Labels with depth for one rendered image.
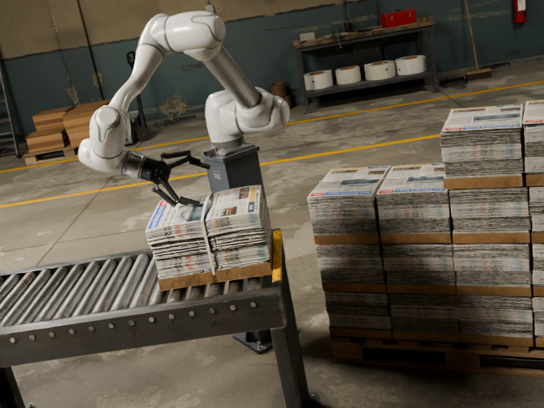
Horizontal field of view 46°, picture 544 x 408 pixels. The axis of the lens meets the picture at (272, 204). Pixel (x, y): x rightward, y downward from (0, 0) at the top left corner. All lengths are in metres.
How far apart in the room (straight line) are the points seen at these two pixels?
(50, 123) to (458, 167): 7.26
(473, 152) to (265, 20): 6.85
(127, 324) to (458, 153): 1.35
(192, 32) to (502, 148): 1.20
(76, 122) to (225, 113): 5.87
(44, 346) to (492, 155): 1.71
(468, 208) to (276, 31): 6.82
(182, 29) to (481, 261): 1.45
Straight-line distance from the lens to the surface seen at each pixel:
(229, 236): 2.04
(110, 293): 2.28
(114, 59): 9.45
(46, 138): 8.79
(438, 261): 2.68
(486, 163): 2.51
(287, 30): 9.13
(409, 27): 8.49
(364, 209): 2.64
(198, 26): 2.35
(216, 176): 2.98
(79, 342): 2.17
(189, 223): 2.04
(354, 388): 2.88
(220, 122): 2.88
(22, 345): 2.23
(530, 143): 2.48
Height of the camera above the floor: 1.70
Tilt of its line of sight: 19 degrees down
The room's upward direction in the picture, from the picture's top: 10 degrees counter-clockwise
